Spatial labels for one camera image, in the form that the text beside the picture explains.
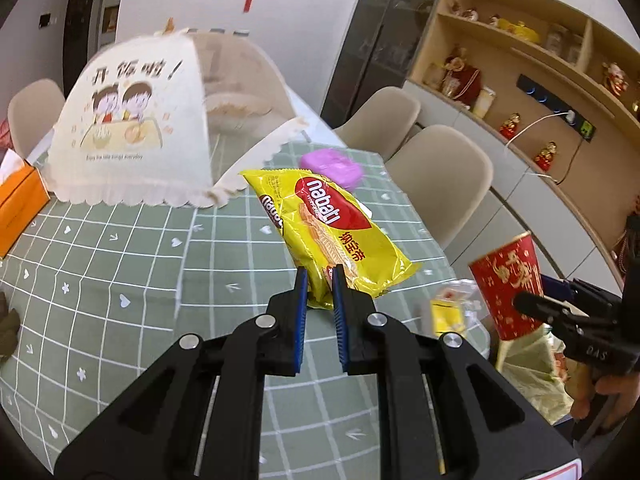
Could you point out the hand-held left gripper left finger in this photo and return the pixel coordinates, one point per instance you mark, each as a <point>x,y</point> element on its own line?
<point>300,320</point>

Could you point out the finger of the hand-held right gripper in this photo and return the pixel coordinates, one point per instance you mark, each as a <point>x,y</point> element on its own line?
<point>542,307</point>
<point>556,287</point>

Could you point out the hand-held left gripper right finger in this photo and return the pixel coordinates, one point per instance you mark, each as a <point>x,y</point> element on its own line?
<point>340,320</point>

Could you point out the red paper bin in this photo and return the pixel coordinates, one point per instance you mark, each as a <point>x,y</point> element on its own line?
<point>505,290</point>

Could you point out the translucent green trash bag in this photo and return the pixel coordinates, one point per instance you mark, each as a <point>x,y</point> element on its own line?
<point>535,375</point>

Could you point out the yellow wafer packet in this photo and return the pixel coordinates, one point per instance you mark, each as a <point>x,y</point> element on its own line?
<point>330,220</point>

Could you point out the person's right hand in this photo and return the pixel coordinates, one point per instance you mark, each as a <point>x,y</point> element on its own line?
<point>607,392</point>

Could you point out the white sideboard cabinet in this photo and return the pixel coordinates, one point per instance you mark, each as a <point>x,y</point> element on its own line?
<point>525,220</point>

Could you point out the clear blister pack yellow card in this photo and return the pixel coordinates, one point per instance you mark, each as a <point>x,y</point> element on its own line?
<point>450,305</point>

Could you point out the red gold figurine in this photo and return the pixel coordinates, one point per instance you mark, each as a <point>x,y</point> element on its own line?
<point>545,156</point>
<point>510,126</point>

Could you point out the beige dining chair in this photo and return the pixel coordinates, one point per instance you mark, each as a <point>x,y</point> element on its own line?
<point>440,170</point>
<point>35,110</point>
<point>380,115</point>

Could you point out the green checked tablecloth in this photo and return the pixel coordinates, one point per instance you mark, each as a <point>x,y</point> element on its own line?
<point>125,270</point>

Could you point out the white jar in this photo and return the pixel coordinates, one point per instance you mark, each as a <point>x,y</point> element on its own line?
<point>483,104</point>

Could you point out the red white figurine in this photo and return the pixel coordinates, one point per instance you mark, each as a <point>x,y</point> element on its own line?
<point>616,79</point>

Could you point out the red cloth lucky bag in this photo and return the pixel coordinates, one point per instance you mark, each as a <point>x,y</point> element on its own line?
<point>462,77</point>

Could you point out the glass jar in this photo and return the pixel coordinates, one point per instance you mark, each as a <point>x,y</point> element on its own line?
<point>557,39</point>

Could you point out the yellow shelf ornament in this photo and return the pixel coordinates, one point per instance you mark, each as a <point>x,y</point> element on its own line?
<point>520,31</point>

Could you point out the cartoon print mesh food cover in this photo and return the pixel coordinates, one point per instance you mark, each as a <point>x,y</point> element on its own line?
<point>125,125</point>

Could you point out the dark glass cabinet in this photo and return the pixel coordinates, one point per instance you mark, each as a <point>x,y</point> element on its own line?
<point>385,35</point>

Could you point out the olive brown crumpled cloth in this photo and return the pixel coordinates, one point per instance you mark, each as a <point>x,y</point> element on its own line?
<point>7,325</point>

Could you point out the orange tissue box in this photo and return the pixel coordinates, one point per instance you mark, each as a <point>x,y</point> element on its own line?
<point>20,200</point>

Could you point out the dark door panel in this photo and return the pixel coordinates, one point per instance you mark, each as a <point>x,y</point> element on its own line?
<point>85,10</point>

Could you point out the black wall power strip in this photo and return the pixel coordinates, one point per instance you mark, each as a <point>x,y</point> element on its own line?
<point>555,102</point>

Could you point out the wooden wall shelf unit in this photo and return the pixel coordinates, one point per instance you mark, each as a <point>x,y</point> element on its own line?
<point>550,75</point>

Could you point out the black wall switch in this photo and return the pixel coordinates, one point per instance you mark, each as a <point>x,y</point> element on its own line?
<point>44,20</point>

